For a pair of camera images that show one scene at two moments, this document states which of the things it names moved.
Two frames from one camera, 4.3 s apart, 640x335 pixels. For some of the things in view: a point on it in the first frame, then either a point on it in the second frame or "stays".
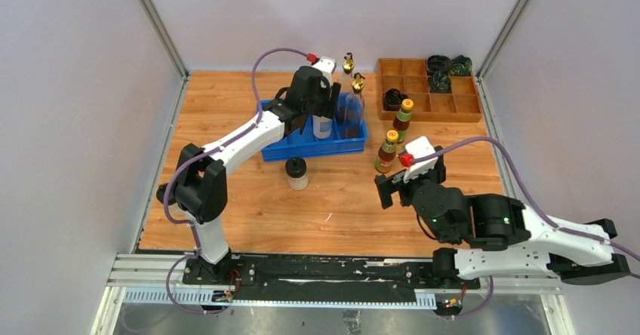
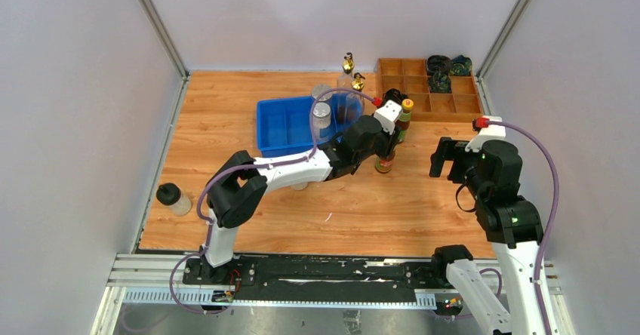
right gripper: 385,185 to 450,149
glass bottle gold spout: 355,109 stays
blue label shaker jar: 321,127 stays
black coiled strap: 392,99 stays
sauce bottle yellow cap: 402,120 stays
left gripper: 330,102 to 390,141
